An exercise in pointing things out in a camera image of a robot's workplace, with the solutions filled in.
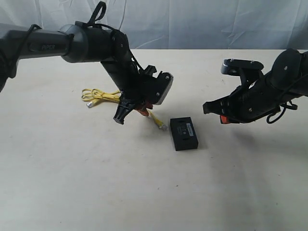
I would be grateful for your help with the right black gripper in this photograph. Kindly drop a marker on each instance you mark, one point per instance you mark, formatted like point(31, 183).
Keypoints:
point(245, 106)

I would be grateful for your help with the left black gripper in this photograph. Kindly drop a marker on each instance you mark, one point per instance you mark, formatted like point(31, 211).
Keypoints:
point(135, 95)

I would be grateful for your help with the small black box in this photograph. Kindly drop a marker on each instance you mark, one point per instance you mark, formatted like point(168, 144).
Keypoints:
point(183, 134)

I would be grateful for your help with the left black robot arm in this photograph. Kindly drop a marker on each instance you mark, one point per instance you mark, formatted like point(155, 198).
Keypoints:
point(80, 43)

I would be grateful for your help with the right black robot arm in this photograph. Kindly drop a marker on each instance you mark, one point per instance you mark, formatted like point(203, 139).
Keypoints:
point(289, 73)

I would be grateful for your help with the grey backdrop cloth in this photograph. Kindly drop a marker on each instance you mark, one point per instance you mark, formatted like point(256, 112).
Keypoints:
point(210, 24)

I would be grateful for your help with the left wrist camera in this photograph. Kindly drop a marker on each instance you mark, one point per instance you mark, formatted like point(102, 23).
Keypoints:
point(155, 89)

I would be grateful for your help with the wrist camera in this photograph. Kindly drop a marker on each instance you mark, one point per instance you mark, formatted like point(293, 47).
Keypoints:
point(248, 71)
point(155, 89)

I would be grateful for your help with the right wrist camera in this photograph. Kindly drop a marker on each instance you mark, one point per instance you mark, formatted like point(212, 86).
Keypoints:
point(248, 71)

